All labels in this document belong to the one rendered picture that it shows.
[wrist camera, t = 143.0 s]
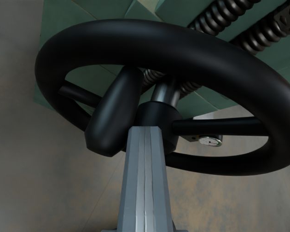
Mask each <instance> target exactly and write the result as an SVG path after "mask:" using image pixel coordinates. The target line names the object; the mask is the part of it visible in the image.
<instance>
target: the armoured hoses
mask: <svg viewBox="0 0 290 232"><path fill-rule="evenodd" d="M260 1H261V0H217V1H215V2H212V3H211V7H209V8H206V10H205V13H202V14H200V17H199V18H197V19H195V22H194V23H191V24H190V27H188V28H190V29H194V30H197V31H200V32H203V33H206V34H209V35H212V36H214V37H216V36H217V35H218V34H219V32H222V31H223V30H224V29H225V27H228V26H230V25H231V23H232V22H235V21H236V20H237V19H238V17H239V16H242V15H244V14H245V12H246V10H249V9H251V8H252V7H253V5H254V3H259V2H260ZM287 35H290V0H287V1H286V3H285V4H283V5H282V6H278V7H277V9H276V10H275V11H274V12H271V13H269V15H268V17H267V18H262V19H261V21H260V23H256V24H254V26H253V28H250V29H247V31H246V33H242V34H241V35H240V37H238V38H235V39H234V41H232V42H230V43H231V44H233V45H235V46H237V47H239V48H241V49H243V50H245V51H247V52H248V53H250V54H252V55H254V56H255V55H256V54H257V53H258V52H259V51H260V52H262V51H263V50H264V49H265V48H266V47H270V46H271V45H272V44H273V42H278V41H279V40H280V39H281V37H282V38H285V37H287ZM143 73H144V76H145V77H144V81H143V84H142V89H141V94H140V95H142V94H143V93H145V92H146V91H147V90H149V89H150V88H151V87H152V86H154V85H155V84H156V83H157V82H158V81H160V80H161V79H162V78H164V77H165V76H166V75H168V74H167V73H163V72H159V71H155V70H150V69H145V70H144V71H143ZM179 87H180V97H179V100H180V99H182V98H184V97H185V96H187V95H188V94H191V93H192V92H194V91H195V90H198V89H199V88H201V87H202V85H200V84H197V83H194V82H192V81H189V80H186V79H183V78H181V79H180V82H179Z"/></svg>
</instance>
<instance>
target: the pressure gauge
mask: <svg viewBox="0 0 290 232"><path fill-rule="evenodd" d="M196 136H197V137H198V141H199V142H200V143H201V144H203V145H206V146H210V147H219V146H222V140H223V135H196ZM209 141H210V142H211V143H209Z"/></svg>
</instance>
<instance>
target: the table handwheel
mask: <svg viewBox="0 0 290 232"><path fill-rule="evenodd" d="M99 64H113V65H127V66H133V67H139V68H145V69H150V70H155V71H159V72H163V73H167V74H168V75H166V76H165V77H164V78H162V79H161V80H160V81H158V82H157V83H156V85H155V88H154V91H153V94H152V97H151V99H150V101H148V102H145V103H142V104H140V105H139V106H138V108H137V112H136V116H135V120H134V123H133V126H158V127H159V128H160V129H161V130H162V141H163V149H164V156H165V164H166V166H169V167H173V168H177V169H182V170H186V171H191V172H196V173H202V174H212V175H223V176H251V175H260V174H267V173H270V172H274V171H277V170H280V169H283V168H285V167H287V166H289V165H290V83H289V82H288V81H287V80H286V79H284V78H283V77H282V76H281V75H280V74H279V73H278V72H277V71H275V70H274V69H273V68H271V67H270V66H269V65H267V64H266V63H264V62H263V61H261V60H260V59H258V58H257V57H255V56H254V55H252V54H250V53H248V52H247V51H245V50H243V49H241V48H239V47H237V46H235V45H233V44H231V43H229V42H227V41H224V40H222V39H219V38H217V37H214V36H212V35H209V34H206V33H203V32H200V31H197V30H194V29H190V28H186V27H183V26H179V25H175V24H170V23H164V22H158V21H151V20H143V19H126V18H118V19H103V20H95V21H89V22H84V23H80V24H77V25H73V26H71V27H68V28H66V29H64V30H62V31H60V32H58V33H57V34H55V35H54V36H53V37H51V38H50V39H49V40H48V41H47V42H46V43H45V44H44V45H43V47H42V48H41V49H40V51H39V53H38V55H37V57H36V61H35V78H36V82H37V85H38V87H39V89H40V91H41V93H42V94H43V96H44V97H45V99H46V100H47V102H48V103H49V104H50V105H51V106H52V108H53V109H54V110H55V111H57V112H58V113H59V114H60V115H61V116H62V117H64V118H65V119H66V120H67V121H69V122H70V123H72V124H73V125H74V126H76V127H77V128H79V129H80V130H82V131H83V132H85V130H86V128H87V126H88V123H89V121H90V119H91V115H90V114H88V113H87V112H86V111H85V110H83V109H82V108H81V107H80V106H79V105H78V104H77V103H76V101H78V102H80V103H83V104H85V105H88V106H90V107H92V108H96V107H97V106H98V104H99V102H100V101H101V99H102V97H100V96H98V95H96V94H94V93H92V92H90V91H88V90H86V89H84V88H82V87H79V86H77V85H75V84H73V83H71V82H69V81H67V80H65V77H66V75H67V74H68V73H69V72H70V71H72V70H74V69H76V68H79V67H83V66H89V65H99ZM181 78H183V79H186V80H189V81H192V82H194V83H197V84H200V85H202V86H205V87H207V88H209V89H212V90H214V91H216V92H218V93H220V94H222V95H224V96H226V97H227V98H229V99H231V100H233V101H234V102H236V103H237V104H239V105H241V106H242V107H244V108H245V109H246V110H248V111H249V112H250V113H251V114H253V115H254V116H250V117H236V118H223V119H199V120H183V117H182V115H181V114H180V113H179V112H178V111H177V109H176V108H177V104H178V101H179V97H180V87H179V82H180V79H181ZM190 135H237V136H268V140H267V142H266V143H265V144H264V145H263V146H262V147H261V148H259V149H257V150H255V151H252V152H249V153H245V154H242V155H235V156H226V157H206V156H195V155H188V154H182V153H177V152H173V151H175V150H176V146H177V143H178V139H179V136H190Z"/></svg>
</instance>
